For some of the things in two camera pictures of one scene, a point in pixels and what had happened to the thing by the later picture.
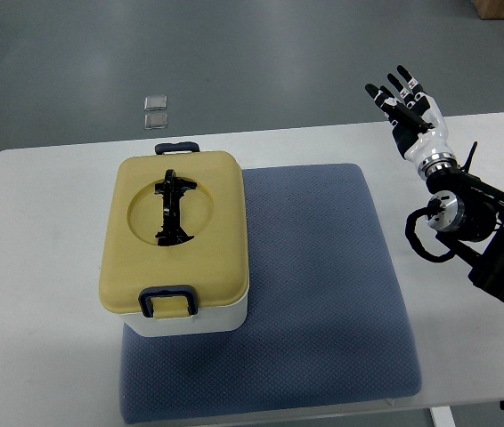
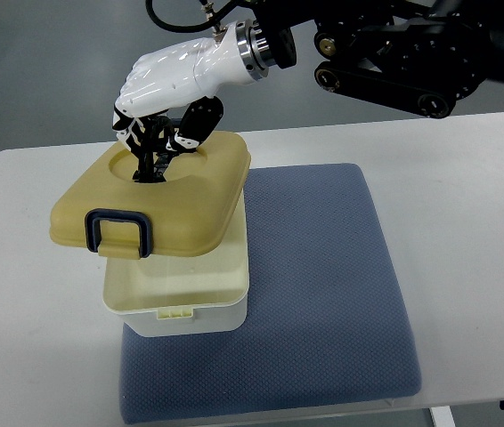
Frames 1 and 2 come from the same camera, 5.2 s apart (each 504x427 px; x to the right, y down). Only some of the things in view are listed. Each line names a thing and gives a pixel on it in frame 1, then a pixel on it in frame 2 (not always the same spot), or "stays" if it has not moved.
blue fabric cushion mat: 322,331 stays
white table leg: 442,416 stays
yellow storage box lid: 215,262 -> 104,211
